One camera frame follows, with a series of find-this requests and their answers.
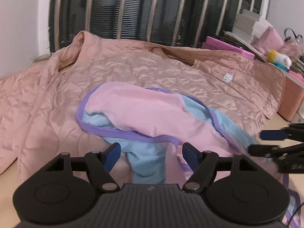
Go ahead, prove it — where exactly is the magenta pink flat box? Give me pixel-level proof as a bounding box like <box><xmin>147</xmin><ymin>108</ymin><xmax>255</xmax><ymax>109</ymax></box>
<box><xmin>201</xmin><ymin>36</ymin><xmax>255</xmax><ymax>60</ymax></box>

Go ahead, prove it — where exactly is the pink quilted jacket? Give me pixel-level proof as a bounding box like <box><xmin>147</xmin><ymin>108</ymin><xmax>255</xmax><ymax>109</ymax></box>
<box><xmin>1</xmin><ymin>31</ymin><xmax>285</xmax><ymax>181</ymax></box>

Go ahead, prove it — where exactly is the pink and blue fleece garment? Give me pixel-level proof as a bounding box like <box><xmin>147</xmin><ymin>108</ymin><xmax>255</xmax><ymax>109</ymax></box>
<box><xmin>76</xmin><ymin>82</ymin><xmax>301</xmax><ymax>227</ymax></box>

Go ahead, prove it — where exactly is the salmon pink storage box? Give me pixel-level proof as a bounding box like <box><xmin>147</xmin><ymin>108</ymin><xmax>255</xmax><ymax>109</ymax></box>
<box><xmin>278</xmin><ymin>72</ymin><xmax>303</xmax><ymax>121</ymax></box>

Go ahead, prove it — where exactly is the window with metal bars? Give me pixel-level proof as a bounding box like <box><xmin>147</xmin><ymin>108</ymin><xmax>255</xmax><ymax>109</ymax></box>
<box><xmin>49</xmin><ymin>0</ymin><xmax>270</xmax><ymax>52</ymax></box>

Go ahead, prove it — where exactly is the clear bag with black handle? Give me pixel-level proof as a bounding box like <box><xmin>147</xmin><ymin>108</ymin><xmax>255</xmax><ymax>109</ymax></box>
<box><xmin>279</xmin><ymin>28</ymin><xmax>303</xmax><ymax>61</ymax></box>

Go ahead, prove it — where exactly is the white cardboard boxes stack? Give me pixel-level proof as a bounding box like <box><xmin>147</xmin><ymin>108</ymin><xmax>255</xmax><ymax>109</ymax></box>
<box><xmin>232</xmin><ymin>9</ymin><xmax>272</xmax><ymax>45</ymax></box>

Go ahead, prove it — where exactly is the white and yellow plush toy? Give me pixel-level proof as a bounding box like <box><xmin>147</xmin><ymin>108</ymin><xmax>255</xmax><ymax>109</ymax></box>
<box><xmin>266</xmin><ymin>49</ymin><xmax>292</xmax><ymax>70</ymax></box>

